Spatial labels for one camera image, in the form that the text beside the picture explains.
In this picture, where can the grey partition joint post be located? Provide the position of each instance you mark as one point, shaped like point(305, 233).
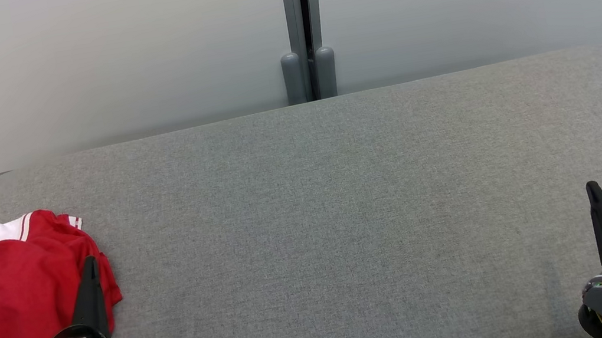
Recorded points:
point(293, 3)

